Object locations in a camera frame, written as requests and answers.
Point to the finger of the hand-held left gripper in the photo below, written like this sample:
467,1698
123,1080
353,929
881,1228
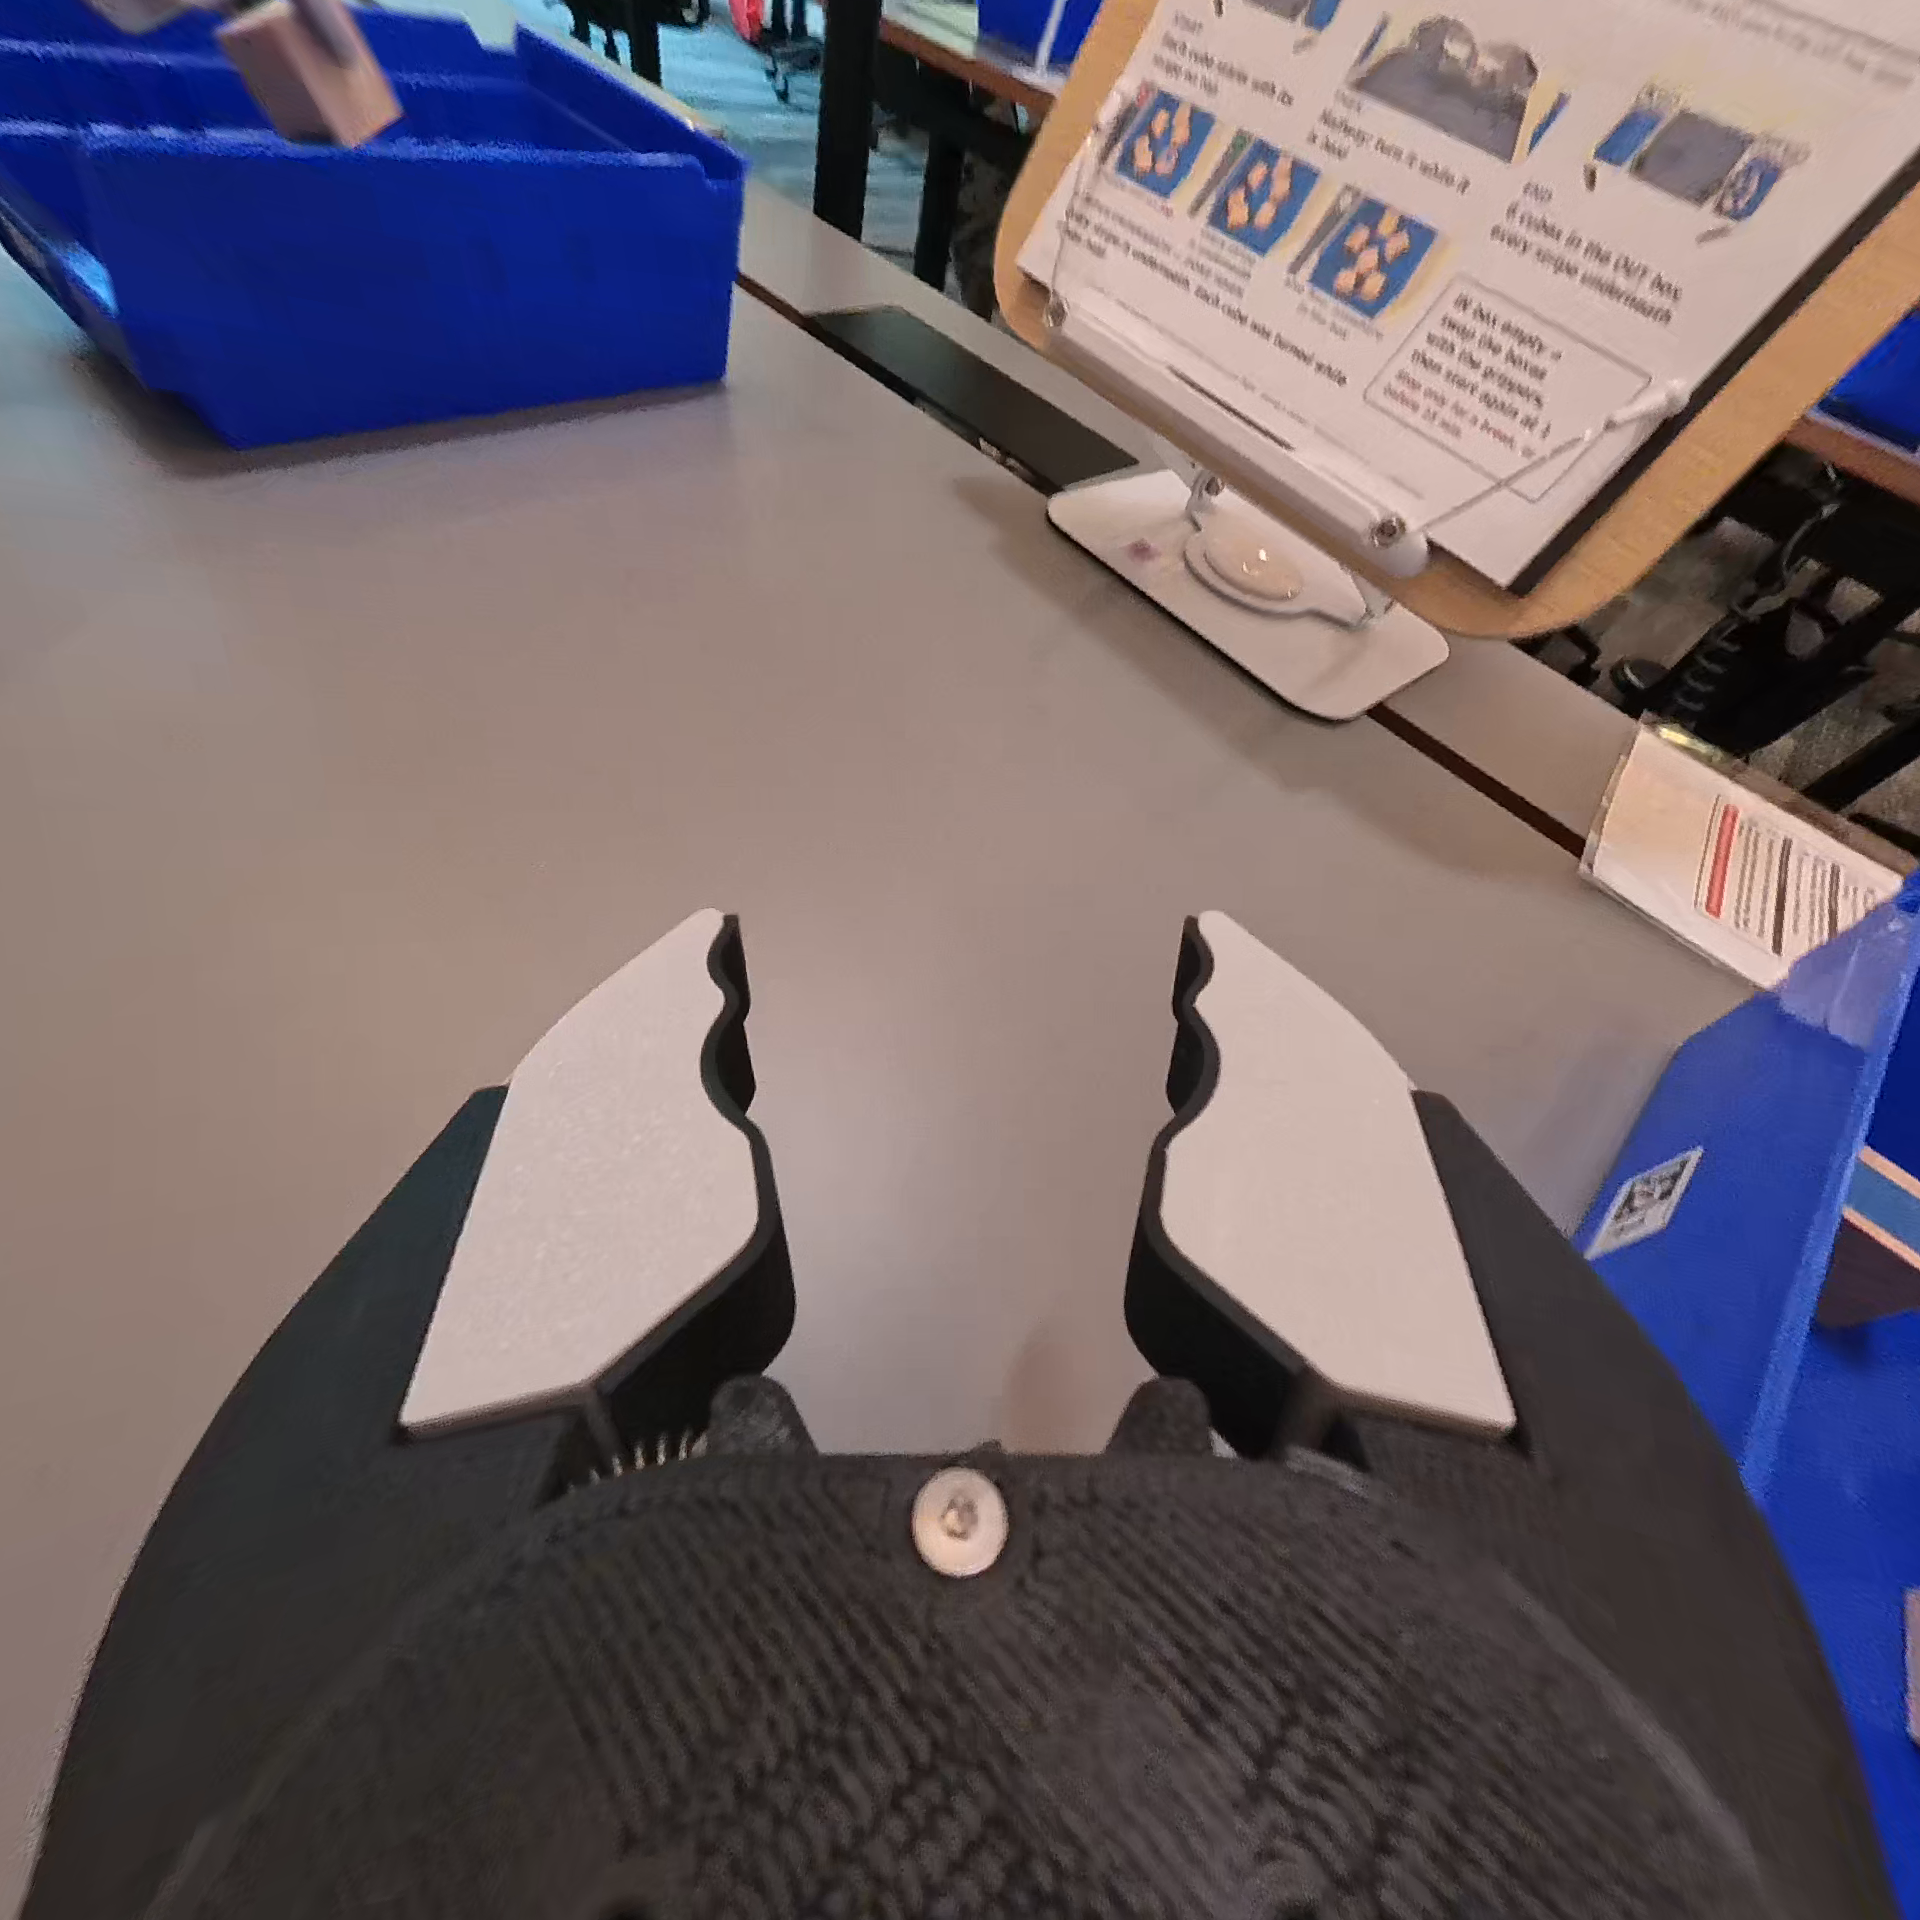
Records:
335,30
141,15

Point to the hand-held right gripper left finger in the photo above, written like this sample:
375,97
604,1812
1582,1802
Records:
598,1199

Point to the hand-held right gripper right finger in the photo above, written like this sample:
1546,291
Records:
1322,1199

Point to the blue-striped wooden cube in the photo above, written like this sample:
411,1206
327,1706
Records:
1875,1262
307,89

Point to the blue plastic bin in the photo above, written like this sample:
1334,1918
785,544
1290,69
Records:
1726,1319
451,285

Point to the wooden-top background table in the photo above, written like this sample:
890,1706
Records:
847,134

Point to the laminated instruction sheet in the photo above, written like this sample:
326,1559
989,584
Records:
1726,858

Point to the instruction board on stand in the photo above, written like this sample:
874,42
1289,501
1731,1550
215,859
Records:
1322,645

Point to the printed instruction poster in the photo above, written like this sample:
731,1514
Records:
1499,391

